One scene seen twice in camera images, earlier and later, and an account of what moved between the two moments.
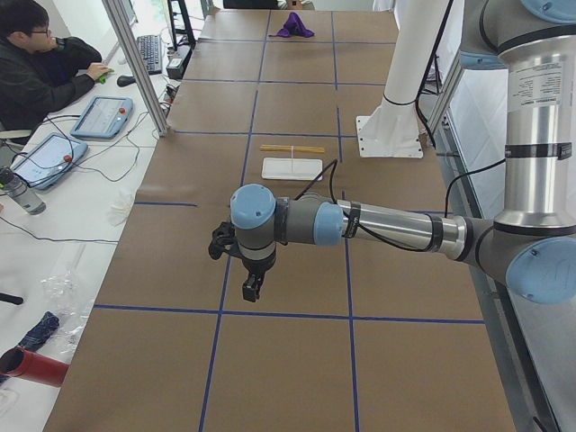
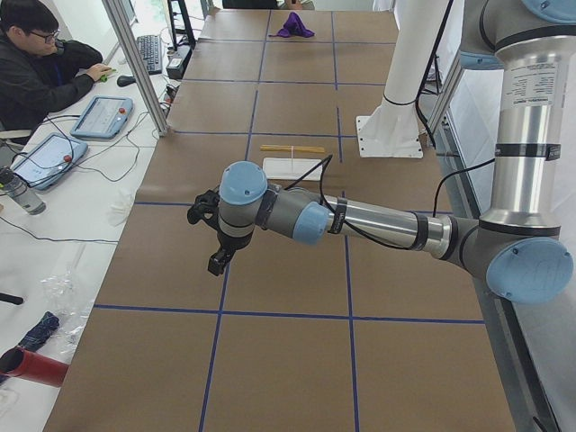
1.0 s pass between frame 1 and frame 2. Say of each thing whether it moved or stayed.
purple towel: stayed
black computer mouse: stayed
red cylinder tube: stayed
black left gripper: moved
